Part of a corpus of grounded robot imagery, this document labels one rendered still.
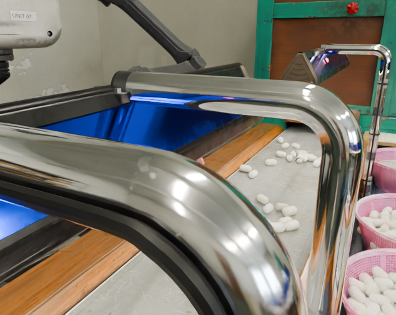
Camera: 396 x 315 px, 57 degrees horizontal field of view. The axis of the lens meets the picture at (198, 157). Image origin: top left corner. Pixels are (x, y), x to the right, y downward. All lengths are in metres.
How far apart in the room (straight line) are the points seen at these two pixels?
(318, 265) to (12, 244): 0.17
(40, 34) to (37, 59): 1.90
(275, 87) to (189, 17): 2.60
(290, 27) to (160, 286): 1.25
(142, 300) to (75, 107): 0.45
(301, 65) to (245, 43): 1.80
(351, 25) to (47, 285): 1.37
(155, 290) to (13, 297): 0.22
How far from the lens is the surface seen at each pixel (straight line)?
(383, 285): 0.74
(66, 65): 3.08
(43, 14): 1.02
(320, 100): 0.21
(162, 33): 1.24
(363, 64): 1.61
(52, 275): 0.68
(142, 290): 0.66
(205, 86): 0.23
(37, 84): 2.91
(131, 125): 0.26
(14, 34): 0.99
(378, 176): 1.29
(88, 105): 0.24
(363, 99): 1.62
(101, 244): 0.74
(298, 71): 0.83
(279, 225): 0.81
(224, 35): 2.68
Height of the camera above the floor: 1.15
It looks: 19 degrees down
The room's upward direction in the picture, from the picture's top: straight up
